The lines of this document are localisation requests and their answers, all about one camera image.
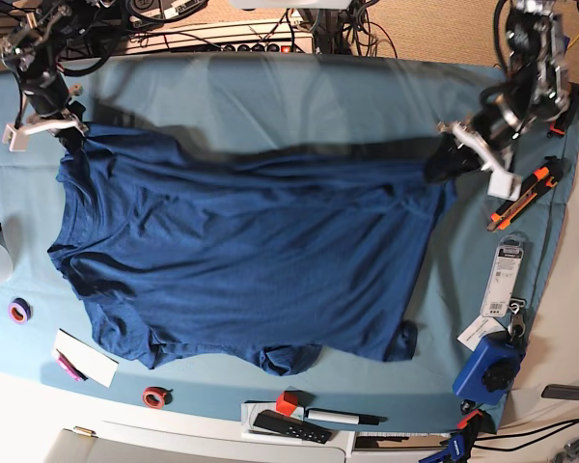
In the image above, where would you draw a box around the red tape roll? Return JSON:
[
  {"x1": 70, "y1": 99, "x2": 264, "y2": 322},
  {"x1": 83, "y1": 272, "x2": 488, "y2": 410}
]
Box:
[{"x1": 142, "y1": 387, "x2": 172, "y2": 409}]

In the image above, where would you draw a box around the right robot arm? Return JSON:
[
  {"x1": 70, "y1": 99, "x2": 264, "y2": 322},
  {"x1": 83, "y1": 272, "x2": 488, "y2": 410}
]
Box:
[{"x1": 0, "y1": 1, "x2": 128, "y2": 152}]

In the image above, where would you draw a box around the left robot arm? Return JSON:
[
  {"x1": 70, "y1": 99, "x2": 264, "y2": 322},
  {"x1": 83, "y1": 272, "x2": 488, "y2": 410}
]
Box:
[{"x1": 424, "y1": 1, "x2": 574, "y2": 201}]

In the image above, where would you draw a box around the white label card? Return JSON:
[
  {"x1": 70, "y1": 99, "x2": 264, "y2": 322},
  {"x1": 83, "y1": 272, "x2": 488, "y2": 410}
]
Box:
[{"x1": 457, "y1": 315, "x2": 505, "y2": 351}]

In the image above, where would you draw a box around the red cube block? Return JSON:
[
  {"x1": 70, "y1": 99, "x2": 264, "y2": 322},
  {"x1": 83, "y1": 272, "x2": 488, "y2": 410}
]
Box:
[{"x1": 275, "y1": 391, "x2": 299, "y2": 417}]

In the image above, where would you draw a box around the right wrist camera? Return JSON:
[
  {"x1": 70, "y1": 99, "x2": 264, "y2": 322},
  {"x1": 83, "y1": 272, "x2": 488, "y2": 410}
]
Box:
[{"x1": 2, "y1": 123, "x2": 28, "y2": 152}]

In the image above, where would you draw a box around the orange black utility knife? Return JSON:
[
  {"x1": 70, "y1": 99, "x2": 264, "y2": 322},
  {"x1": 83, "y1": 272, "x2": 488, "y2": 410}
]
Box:
[{"x1": 486, "y1": 156, "x2": 564, "y2": 232}]

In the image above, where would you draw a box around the dark blue t-shirt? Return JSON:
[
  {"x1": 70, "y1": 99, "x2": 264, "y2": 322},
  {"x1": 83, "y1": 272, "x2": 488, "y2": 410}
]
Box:
[{"x1": 48, "y1": 125, "x2": 456, "y2": 376}]

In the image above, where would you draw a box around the black phone device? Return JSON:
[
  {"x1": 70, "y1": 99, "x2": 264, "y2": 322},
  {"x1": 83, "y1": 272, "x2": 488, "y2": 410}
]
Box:
[{"x1": 541, "y1": 384, "x2": 579, "y2": 401}]

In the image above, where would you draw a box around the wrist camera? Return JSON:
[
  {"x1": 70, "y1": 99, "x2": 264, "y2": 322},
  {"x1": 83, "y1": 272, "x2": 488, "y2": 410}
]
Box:
[
  {"x1": 2, "y1": 123, "x2": 28, "y2": 152},
  {"x1": 487, "y1": 171, "x2": 523, "y2": 202}
]

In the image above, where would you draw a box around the white marker pen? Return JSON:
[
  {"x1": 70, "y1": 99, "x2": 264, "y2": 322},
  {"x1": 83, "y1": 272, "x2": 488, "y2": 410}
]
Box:
[{"x1": 305, "y1": 408, "x2": 387, "y2": 426}]

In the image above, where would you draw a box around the power strip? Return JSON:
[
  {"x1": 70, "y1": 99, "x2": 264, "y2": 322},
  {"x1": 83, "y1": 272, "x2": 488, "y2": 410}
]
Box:
[{"x1": 119, "y1": 17, "x2": 314, "y2": 55}]

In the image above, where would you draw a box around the black remote control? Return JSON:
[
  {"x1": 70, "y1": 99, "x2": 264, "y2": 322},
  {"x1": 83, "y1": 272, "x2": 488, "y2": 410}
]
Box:
[{"x1": 253, "y1": 410, "x2": 333, "y2": 444}]

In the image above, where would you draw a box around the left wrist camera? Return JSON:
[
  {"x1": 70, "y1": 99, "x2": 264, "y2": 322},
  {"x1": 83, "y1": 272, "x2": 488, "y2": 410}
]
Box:
[{"x1": 487, "y1": 171, "x2": 523, "y2": 202}]

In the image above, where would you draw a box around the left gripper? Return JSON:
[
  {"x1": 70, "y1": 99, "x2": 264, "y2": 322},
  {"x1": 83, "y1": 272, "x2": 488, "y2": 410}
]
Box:
[{"x1": 424, "y1": 121, "x2": 509, "y2": 183}]

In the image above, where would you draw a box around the orange clamp bottom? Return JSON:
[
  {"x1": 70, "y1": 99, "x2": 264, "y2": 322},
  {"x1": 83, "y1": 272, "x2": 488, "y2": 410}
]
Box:
[{"x1": 456, "y1": 409, "x2": 484, "y2": 432}]

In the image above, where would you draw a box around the blue box with knob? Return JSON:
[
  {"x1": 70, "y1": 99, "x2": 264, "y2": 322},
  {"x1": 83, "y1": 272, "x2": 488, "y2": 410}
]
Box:
[{"x1": 453, "y1": 332, "x2": 526, "y2": 405}]

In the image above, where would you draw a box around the packaged tool blister pack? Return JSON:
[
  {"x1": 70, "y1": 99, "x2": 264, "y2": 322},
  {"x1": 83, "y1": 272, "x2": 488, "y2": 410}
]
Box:
[{"x1": 480, "y1": 232, "x2": 527, "y2": 317}]

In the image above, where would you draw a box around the purple tape roll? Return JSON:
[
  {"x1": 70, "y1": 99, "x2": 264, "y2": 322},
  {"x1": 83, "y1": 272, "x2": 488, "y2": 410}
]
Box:
[{"x1": 9, "y1": 298, "x2": 32, "y2": 324}]

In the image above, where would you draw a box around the light blue table cloth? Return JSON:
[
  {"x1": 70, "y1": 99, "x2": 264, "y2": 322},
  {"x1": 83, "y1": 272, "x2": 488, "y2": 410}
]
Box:
[{"x1": 0, "y1": 50, "x2": 579, "y2": 434}]

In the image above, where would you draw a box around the orange black clamp top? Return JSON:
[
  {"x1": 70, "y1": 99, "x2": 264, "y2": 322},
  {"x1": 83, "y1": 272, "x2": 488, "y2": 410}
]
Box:
[{"x1": 547, "y1": 83, "x2": 579, "y2": 138}]

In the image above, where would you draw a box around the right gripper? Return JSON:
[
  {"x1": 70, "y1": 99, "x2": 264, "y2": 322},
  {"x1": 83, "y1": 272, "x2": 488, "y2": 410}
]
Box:
[{"x1": 11, "y1": 84, "x2": 89, "y2": 154}]

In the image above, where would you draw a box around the white paper card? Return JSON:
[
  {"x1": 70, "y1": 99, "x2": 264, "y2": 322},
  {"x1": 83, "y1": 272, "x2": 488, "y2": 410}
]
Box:
[{"x1": 52, "y1": 329, "x2": 118, "y2": 388}]

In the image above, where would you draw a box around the blue spring clamp bottom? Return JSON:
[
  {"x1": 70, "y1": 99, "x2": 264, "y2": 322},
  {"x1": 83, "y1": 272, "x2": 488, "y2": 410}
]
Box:
[{"x1": 419, "y1": 434, "x2": 474, "y2": 463}]

